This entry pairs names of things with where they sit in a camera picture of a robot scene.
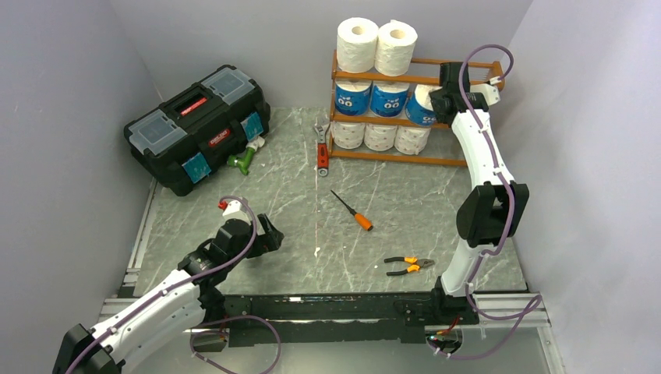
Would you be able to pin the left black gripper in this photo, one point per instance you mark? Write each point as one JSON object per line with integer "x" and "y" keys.
{"x": 270, "y": 240}

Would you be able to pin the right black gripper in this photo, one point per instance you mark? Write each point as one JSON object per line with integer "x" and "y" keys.
{"x": 435, "y": 97}

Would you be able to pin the white dotted roll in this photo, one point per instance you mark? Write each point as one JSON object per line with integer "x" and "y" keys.
{"x": 411, "y": 140}

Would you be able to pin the blue monster-face roll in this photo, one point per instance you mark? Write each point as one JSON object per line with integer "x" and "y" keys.
{"x": 388, "y": 98}

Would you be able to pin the orange wooden shelf rack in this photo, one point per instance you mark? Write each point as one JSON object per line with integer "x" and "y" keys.
{"x": 487, "y": 71}

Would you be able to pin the white paper towel roll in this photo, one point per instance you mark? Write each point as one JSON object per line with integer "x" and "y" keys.
{"x": 356, "y": 44}
{"x": 395, "y": 46}
{"x": 379, "y": 137}

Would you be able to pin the blue paper roll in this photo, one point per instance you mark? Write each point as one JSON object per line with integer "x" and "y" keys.
{"x": 352, "y": 96}

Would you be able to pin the white roll with red print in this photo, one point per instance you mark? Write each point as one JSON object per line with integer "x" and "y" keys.
{"x": 348, "y": 135}

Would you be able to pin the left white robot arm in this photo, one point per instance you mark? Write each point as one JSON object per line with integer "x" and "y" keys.
{"x": 187, "y": 297}

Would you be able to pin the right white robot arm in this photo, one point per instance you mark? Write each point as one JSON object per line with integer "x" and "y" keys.
{"x": 491, "y": 212}

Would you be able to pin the green small object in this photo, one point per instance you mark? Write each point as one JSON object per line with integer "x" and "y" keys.
{"x": 243, "y": 162}

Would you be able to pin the black orange screwdriver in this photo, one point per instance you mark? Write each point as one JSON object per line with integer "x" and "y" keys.
{"x": 363, "y": 222}

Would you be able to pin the red adjustable wrench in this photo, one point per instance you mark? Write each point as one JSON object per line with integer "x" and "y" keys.
{"x": 322, "y": 151}

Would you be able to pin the black plastic toolbox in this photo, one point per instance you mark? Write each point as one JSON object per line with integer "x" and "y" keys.
{"x": 190, "y": 136}

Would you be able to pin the orange black pliers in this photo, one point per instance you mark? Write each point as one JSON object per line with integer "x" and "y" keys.
{"x": 415, "y": 264}

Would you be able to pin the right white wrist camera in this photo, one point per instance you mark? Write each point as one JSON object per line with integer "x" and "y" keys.
{"x": 489, "y": 90}

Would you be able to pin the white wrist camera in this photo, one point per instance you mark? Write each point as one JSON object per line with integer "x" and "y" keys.
{"x": 489, "y": 90}
{"x": 234, "y": 209}

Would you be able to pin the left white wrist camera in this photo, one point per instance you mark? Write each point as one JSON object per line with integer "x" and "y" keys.
{"x": 234, "y": 209}

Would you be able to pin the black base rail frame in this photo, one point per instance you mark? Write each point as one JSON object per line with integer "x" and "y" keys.
{"x": 407, "y": 317}

